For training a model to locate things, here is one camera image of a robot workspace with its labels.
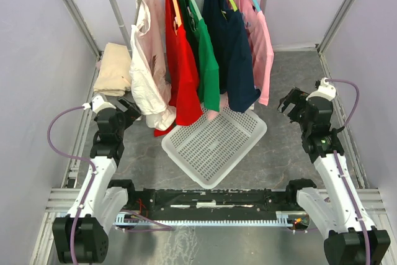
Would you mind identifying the pink t shirt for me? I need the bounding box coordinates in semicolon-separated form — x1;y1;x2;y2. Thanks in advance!
234;0;274;106

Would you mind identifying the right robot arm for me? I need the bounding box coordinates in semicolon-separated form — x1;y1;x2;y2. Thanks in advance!
279;88;391;264

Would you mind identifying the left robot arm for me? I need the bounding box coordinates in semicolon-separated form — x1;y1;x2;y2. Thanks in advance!
52;94;141;264

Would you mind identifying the white t shirt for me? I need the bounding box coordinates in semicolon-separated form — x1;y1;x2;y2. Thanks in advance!
130;0;176;131

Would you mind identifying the red t shirt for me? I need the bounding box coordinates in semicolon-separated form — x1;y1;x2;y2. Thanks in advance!
165;0;202;126

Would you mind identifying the navy blue t shirt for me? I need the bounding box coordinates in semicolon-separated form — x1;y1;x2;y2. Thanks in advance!
202;0;261;113

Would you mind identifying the green t shirt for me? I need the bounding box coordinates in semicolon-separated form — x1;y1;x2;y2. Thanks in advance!
178;0;220;112

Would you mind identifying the grey hanger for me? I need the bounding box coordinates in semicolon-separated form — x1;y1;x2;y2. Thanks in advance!
133;0;142;25

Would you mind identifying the orange hanger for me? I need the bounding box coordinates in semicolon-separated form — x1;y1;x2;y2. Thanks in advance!
172;0;182;30

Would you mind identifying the folded beige cloth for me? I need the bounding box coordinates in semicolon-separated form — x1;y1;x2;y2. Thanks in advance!
94;43;132;97

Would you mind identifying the white plastic basket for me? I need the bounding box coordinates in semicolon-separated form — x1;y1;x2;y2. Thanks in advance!
161;106;267;189

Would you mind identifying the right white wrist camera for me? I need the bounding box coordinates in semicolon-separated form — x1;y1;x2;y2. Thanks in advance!
306;78;336;102

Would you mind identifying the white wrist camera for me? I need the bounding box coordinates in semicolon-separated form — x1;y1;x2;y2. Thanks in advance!
83;94;116;114
306;78;336;102

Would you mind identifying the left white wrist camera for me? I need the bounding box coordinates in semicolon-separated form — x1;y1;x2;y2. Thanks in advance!
83;94;116;114

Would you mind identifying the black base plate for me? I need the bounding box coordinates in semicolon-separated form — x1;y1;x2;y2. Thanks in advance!
125;189;302;220

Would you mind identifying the light blue cable duct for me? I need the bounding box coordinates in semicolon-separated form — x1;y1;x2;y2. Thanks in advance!
114;212;311;228

